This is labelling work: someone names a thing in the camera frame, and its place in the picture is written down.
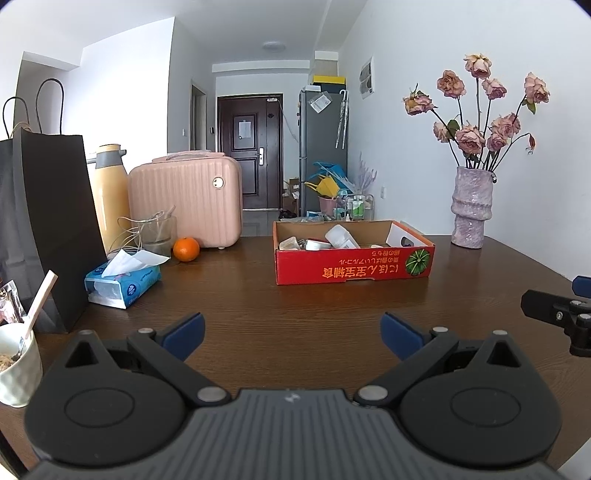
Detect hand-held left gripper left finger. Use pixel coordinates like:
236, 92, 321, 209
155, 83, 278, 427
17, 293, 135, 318
67, 312, 230, 409

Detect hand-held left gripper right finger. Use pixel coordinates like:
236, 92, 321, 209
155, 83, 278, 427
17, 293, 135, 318
355, 312, 529, 408

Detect red cardboard box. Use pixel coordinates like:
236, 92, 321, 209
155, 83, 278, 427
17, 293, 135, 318
272, 220, 436, 285

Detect large white plastic bottle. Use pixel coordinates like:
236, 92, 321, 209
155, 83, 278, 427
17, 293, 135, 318
325, 224, 361, 250

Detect blue tissue pack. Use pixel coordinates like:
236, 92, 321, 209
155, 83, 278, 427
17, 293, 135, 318
84, 249, 162, 310

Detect orange fruit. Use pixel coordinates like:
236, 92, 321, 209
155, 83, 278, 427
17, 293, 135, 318
173, 237, 201, 262

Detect clear glass cup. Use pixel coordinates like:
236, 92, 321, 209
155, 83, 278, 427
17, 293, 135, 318
136, 213, 177, 257

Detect pale purple textured vase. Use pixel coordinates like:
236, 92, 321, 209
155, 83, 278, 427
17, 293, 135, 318
451, 166, 497, 249

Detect pink hard-shell suitcase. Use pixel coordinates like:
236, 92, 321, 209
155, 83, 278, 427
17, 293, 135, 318
128, 151, 243, 250

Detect flat wooden stick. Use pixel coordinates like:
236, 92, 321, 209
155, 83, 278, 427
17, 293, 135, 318
23, 270, 59, 342

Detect yellow thermos jug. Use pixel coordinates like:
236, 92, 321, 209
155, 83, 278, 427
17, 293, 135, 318
88, 144, 132, 254

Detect pale purple dried stems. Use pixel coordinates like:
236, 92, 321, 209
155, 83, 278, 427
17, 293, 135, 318
358, 154, 380, 195

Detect dark brown entrance door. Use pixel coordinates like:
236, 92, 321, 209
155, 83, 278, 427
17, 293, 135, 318
217, 95, 283, 210

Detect white cup with cereal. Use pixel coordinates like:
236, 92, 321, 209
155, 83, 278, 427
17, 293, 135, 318
0, 322, 43, 409

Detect yellow plastic object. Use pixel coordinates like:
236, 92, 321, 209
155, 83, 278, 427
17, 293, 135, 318
305, 178, 340, 198

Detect dark snack packet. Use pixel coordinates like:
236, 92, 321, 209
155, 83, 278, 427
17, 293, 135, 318
0, 281, 27, 326

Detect blue plastic object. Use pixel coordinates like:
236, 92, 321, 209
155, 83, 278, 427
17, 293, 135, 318
314, 161, 348, 178

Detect black paper bag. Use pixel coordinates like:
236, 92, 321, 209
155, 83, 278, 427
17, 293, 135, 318
0, 78, 109, 334

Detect grey refrigerator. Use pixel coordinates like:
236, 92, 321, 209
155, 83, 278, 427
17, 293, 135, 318
298, 88, 349, 217

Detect clear folded umbrella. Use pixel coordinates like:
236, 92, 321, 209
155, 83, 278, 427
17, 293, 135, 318
335, 90, 350, 149

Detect bunch of dried pink roses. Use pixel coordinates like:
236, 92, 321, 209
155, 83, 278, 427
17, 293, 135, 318
403, 53, 551, 172

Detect thin white cable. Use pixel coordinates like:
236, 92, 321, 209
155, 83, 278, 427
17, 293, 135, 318
115, 210, 176, 254

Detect metal wire rack cart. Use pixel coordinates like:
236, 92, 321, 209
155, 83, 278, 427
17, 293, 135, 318
344, 194, 374, 221

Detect grey interior door frame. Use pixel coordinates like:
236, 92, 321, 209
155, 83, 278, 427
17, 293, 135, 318
191, 80, 207, 152

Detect white wall panel box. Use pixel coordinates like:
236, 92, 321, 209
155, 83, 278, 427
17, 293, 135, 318
359, 58, 375, 100

